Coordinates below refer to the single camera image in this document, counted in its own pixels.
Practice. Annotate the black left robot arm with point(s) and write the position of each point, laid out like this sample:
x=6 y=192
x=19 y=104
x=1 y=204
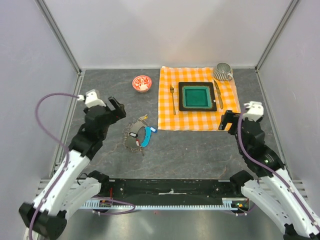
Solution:
x=48 y=214

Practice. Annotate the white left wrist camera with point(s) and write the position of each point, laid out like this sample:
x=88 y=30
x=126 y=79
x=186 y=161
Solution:
x=91 y=99

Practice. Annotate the gold knife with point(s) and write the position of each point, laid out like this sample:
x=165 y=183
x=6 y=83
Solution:
x=219 y=95

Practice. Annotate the gold fork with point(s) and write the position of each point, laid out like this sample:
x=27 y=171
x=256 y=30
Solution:
x=172 y=91

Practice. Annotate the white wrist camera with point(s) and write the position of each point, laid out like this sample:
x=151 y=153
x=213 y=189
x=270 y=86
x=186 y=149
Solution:
x=91 y=99
x=253 y=111

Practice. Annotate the orange checkered cloth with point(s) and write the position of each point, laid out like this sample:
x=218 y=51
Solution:
x=192 y=121

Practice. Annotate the blue key tag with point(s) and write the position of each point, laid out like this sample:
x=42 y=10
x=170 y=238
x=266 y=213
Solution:
x=154 y=130

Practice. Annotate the black key tag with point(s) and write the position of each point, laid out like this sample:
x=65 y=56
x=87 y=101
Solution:
x=132 y=134

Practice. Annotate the black teal square plate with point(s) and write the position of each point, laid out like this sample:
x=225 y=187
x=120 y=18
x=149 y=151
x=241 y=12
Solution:
x=196 y=97

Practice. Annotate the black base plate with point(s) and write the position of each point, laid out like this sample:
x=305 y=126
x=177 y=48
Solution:
x=170 y=192

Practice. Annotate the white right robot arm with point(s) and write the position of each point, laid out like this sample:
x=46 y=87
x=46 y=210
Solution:
x=288 y=210

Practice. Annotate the slotted cable duct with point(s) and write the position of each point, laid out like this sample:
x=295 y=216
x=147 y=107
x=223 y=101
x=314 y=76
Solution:
x=227 y=204

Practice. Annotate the striped ceramic mug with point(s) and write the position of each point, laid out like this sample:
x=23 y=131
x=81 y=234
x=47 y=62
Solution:
x=223 y=72

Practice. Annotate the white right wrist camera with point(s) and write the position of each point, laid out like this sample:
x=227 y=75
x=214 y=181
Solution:
x=253 y=111

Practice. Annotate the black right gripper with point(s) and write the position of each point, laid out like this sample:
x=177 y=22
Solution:
x=229 y=116

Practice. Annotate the aluminium frame rail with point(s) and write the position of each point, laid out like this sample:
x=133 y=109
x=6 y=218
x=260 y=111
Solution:
x=58 y=34

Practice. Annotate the red patterned bowl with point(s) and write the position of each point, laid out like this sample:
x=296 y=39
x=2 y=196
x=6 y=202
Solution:
x=142 y=83

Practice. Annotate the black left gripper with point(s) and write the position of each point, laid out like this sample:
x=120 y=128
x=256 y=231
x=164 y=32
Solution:
x=118 y=112

